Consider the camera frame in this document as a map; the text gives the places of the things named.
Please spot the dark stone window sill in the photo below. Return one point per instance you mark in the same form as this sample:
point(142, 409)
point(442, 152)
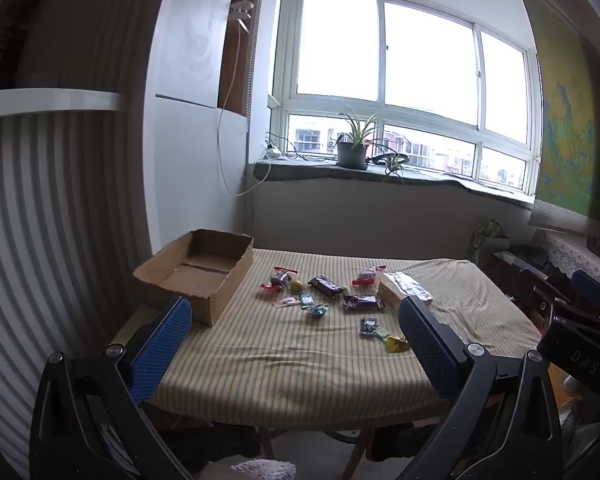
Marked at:
point(320, 172)

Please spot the small yellow snack packet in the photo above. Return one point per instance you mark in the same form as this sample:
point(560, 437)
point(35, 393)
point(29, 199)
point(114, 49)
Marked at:
point(396, 344)

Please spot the potted spider plant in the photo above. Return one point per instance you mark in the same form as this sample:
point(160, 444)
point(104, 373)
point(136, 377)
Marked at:
point(351, 155)

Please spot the small black snack packet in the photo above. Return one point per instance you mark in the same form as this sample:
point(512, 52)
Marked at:
point(367, 326)

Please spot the tan cracker packet clear wrap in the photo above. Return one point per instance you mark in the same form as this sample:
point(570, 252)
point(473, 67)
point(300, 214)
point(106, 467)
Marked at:
point(402, 287)

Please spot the white corrugated panel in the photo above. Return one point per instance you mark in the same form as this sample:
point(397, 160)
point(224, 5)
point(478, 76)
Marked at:
point(55, 235)

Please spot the yellow green wall poster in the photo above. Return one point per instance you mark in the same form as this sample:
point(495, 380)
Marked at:
point(565, 135)

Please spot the small green plantlet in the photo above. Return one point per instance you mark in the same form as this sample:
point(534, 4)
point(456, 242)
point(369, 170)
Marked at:
point(392, 165)

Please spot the pink candy packet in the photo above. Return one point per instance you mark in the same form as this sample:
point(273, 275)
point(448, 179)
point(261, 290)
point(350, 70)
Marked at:
point(286, 302)

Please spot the white power strip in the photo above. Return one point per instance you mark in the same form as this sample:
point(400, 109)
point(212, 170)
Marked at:
point(271, 149)

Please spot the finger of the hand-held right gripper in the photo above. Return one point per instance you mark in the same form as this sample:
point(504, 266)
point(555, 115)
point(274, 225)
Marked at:
point(589, 286)

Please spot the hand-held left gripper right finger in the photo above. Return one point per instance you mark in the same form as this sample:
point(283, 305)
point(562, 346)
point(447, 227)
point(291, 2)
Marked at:
point(430, 345)

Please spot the wooden table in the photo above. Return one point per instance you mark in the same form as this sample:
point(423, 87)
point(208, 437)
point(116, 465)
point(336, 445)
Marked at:
point(356, 452)

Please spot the white fluffy cloth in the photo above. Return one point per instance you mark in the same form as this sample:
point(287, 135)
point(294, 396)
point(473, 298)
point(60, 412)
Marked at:
point(260, 471)

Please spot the white framed window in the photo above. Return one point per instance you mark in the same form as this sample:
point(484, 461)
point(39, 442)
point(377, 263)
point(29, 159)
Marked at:
point(340, 45)

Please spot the red-ended clear cake packet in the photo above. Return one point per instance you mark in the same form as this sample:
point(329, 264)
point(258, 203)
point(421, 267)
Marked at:
point(367, 275)
point(280, 277)

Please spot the green bag by window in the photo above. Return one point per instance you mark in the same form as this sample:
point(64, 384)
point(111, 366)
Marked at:
point(482, 242)

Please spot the wooden cabinet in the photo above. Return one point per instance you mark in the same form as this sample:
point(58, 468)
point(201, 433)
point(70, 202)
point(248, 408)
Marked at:
point(232, 70)

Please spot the white lace cloth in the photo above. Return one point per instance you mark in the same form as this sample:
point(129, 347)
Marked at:
point(570, 255)

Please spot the round colourful candy pack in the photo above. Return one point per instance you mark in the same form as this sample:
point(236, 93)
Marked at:
point(319, 311)

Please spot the dark red box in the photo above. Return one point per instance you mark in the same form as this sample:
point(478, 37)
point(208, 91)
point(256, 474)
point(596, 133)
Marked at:
point(502, 265)

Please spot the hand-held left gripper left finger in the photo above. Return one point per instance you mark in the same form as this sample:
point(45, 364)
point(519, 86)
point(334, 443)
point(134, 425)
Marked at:
point(162, 345)

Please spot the yellow round candy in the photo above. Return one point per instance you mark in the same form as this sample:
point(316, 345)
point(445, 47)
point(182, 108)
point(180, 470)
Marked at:
point(296, 286)

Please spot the dark brown chocolate bar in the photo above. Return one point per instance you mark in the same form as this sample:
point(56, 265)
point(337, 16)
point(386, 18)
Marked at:
point(325, 286)
point(362, 302)

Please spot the light green candy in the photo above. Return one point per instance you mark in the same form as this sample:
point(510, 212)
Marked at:
point(381, 332)

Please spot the cardboard box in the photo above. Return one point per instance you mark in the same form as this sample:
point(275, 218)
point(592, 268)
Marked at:
point(200, 270)

